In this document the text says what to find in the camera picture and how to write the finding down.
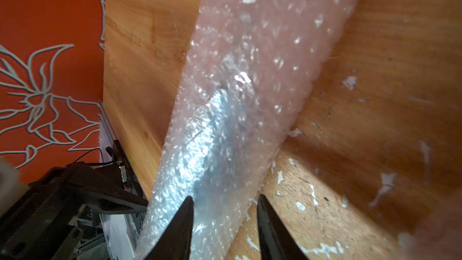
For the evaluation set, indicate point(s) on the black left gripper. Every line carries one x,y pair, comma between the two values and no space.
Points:
39,225

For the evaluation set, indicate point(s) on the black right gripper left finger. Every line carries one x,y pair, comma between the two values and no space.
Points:
175,242

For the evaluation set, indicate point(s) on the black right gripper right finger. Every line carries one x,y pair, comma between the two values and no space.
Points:
275,241

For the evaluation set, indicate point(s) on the bubble wrap sheet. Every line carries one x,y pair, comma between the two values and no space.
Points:
438,236

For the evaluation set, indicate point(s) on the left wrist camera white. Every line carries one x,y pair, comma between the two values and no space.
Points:
12,188

